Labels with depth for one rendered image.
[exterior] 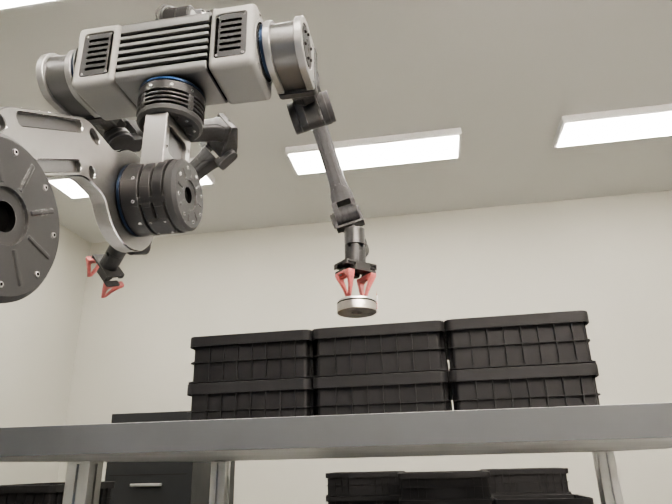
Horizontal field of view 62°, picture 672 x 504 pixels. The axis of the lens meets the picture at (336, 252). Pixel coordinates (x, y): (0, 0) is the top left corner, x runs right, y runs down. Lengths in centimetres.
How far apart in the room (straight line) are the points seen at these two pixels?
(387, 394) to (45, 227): 80
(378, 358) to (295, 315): 381
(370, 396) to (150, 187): 63
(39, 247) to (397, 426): 47
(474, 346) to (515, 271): 381
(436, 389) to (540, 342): 24
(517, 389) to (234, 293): 423
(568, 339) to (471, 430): 57
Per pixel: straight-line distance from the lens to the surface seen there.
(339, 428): 75
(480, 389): 124
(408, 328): 125
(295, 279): 513
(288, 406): 128
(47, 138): 97
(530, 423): 75
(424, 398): 123
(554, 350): 126
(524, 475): 308
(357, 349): 127
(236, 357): 134
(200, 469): 302
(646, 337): 511
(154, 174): 108
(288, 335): 130
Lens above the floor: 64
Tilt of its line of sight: 21 degrees up
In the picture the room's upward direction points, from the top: 1 degrees counter-clockwise
